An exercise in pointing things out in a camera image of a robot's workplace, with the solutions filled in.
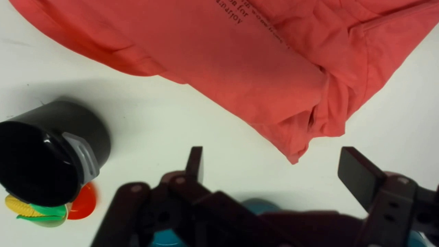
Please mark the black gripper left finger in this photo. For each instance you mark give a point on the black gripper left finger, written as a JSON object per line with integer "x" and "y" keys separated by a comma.
{"x": 156, "y": 214}

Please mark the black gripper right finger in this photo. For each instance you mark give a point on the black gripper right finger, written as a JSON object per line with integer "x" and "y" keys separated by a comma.
{"x": 389, "y": 201}

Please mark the peach shirt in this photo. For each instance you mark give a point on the peach shirt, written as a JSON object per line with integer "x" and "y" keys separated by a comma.
{"x": 238, "y": 59}

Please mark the red toy plate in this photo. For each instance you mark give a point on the red toy plate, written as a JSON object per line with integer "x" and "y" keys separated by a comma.
{"x": 84, "y": 206}

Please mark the teal toy frying pan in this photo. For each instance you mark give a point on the teal toy frying pan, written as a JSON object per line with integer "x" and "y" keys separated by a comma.
{"x": 261, "y": 208}

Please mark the green yellow toy corn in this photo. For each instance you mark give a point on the green yellow toy corn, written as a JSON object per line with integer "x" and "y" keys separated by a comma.
{"x": 35, "y": 213}

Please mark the black toy pot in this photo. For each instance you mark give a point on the black toy pot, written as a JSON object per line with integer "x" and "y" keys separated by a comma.
{"x": 50, "y": 146}

